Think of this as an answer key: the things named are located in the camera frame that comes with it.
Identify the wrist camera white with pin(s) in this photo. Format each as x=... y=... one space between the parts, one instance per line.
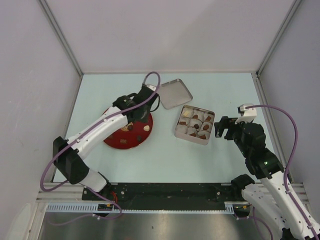
x=247 y=113
x=151 y=87

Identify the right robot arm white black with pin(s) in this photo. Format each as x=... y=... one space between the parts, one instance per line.
x=281 y=208

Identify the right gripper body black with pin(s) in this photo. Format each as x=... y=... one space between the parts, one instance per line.
x=237 y=133

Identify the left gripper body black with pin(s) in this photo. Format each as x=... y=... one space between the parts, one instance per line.
x=144 y=116

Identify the white slotted cable duct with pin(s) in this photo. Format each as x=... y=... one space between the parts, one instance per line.
x=102 y=208

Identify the silver tin lid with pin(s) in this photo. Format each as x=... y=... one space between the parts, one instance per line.
x=174 y=93

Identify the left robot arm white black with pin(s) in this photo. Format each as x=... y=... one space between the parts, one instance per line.
x=69 y=154

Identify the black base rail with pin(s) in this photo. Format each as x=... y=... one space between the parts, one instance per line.
x=172 y=195

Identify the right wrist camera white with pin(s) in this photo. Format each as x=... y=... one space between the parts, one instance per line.
x=247 y=113

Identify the pink square tin box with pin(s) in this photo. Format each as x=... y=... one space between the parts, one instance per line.
x=183 y=132

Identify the red round plate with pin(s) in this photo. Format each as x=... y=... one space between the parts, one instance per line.
x=130 y=133

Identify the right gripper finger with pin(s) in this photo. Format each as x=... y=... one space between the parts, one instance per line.
x=231 y=127
x=219 y=128

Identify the white heart chocolate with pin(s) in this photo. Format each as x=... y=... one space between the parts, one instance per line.
x=146 y=128

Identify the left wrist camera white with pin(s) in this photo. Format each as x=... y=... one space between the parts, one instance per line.
x=151 y=87

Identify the brown square chocolate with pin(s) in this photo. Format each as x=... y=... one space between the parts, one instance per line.
x=123 y=141

